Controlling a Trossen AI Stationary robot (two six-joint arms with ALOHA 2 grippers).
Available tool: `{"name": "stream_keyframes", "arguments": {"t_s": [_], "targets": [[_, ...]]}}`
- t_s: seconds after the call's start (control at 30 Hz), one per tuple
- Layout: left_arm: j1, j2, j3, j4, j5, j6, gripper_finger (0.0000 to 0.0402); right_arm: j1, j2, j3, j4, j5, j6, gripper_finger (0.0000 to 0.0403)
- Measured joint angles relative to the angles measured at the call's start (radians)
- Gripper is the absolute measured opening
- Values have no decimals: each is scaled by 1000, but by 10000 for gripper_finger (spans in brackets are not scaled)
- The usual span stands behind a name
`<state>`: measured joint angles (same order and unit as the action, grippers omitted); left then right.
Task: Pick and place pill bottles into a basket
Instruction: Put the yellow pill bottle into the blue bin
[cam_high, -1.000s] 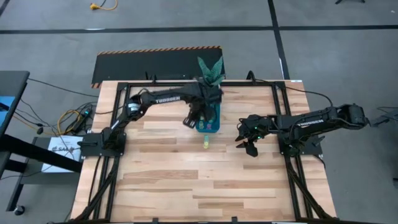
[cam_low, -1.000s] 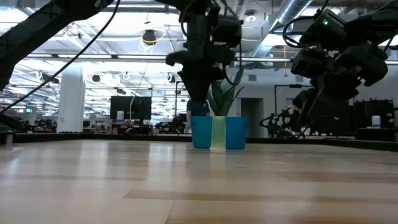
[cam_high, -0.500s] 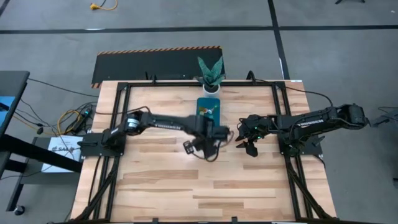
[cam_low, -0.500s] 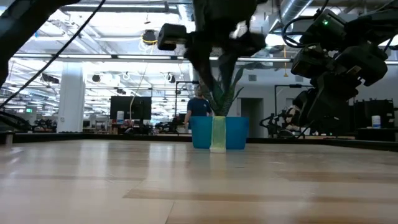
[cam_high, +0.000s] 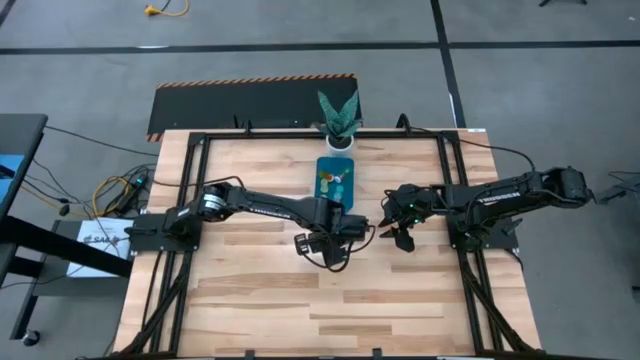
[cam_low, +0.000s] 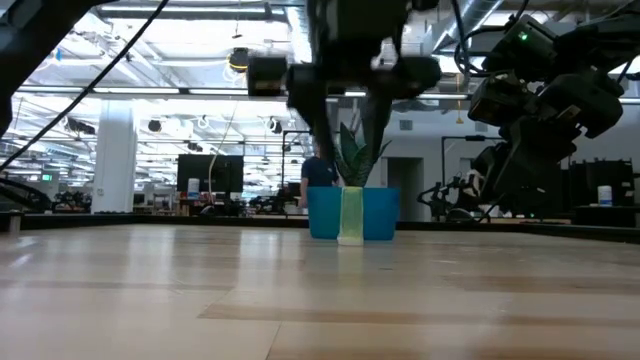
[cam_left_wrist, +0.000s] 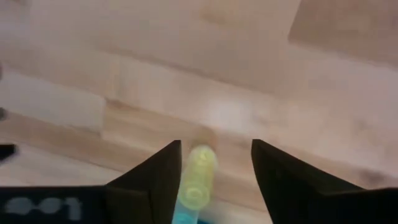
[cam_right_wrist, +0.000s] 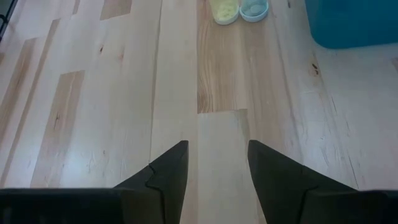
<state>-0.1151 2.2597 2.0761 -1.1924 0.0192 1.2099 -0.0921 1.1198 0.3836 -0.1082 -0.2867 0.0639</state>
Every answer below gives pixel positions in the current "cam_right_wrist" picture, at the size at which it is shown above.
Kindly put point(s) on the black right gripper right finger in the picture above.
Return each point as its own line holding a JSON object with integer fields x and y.
{"x": 280, "y": 186}

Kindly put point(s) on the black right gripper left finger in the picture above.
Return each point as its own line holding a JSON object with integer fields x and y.
{"x": 168, "y": 186}

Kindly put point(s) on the light blue bowl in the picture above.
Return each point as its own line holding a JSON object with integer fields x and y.
{"x": 253, "y": 9}

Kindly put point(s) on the blue plastic basket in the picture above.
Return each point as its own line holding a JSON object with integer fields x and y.
{"x": 357, "y": 21}

